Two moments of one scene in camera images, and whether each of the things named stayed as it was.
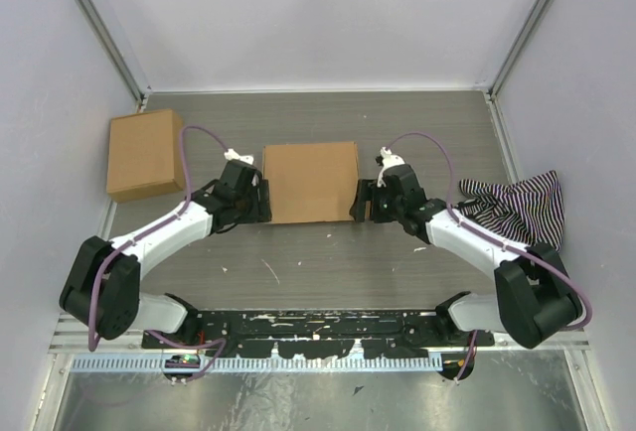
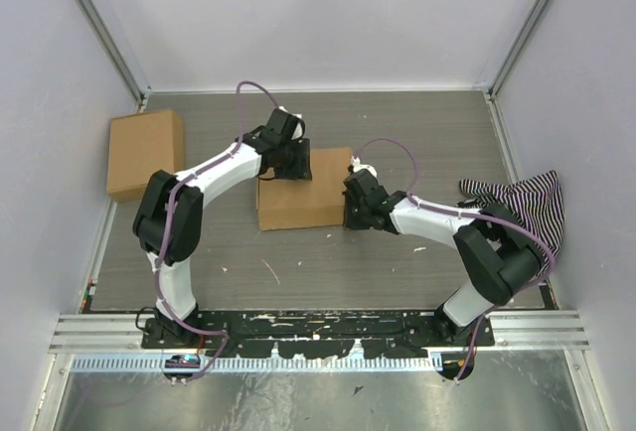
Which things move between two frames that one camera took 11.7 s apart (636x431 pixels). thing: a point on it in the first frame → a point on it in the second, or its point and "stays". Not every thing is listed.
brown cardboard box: x=311 y=182 stays
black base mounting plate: x=380 y=334 stays
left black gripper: x=262 y=210 → x=303 y=169
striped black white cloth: x=530 y=211 stays
